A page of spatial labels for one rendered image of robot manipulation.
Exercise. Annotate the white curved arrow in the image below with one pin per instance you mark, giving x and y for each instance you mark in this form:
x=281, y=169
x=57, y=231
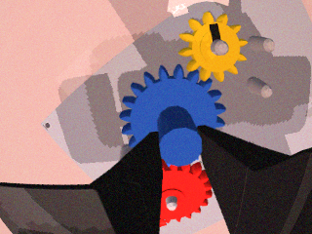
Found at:
x=179, y=7

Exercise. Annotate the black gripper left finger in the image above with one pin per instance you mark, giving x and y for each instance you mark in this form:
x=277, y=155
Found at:
x=125, y=200

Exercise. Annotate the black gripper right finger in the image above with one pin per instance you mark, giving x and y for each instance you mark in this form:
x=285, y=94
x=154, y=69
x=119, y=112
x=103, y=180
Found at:
x=258, y=190

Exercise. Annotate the red gear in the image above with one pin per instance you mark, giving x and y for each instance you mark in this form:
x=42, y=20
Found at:
x=190, y=186

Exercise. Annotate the blue gear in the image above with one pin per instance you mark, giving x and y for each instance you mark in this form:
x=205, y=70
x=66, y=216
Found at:
x=173, y=106

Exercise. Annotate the yellow gear with black stripe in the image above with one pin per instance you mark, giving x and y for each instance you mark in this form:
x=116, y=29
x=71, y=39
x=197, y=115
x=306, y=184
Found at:
x=200, y=46

